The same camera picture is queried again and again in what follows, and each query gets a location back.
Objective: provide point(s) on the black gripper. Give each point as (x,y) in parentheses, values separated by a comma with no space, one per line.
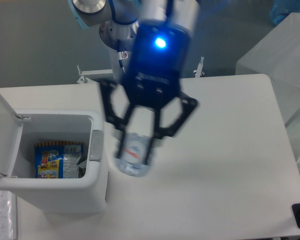
(152,80)

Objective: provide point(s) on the clear plastic water bottle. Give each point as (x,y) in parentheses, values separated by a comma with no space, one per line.
(134,152)

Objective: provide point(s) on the blue cartoon snack bag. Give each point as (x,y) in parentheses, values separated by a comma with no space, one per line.
(57,159)

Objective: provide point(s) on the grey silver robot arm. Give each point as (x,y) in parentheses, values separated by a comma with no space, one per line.
(118,22)

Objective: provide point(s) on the white trash can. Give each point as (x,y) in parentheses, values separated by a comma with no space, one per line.
(84,195)

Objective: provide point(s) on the white trash can lid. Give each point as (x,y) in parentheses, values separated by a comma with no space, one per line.
(11,128)

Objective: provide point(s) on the blue water jug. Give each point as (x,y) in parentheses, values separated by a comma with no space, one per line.
(282,8)

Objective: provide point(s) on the paper sheet in sleeve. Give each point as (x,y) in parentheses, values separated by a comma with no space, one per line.
(8,216)

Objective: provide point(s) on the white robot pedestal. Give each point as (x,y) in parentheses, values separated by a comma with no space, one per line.
(119,62)

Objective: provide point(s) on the white base frame with bolts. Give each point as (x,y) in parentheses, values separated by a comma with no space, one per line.
(88,76)

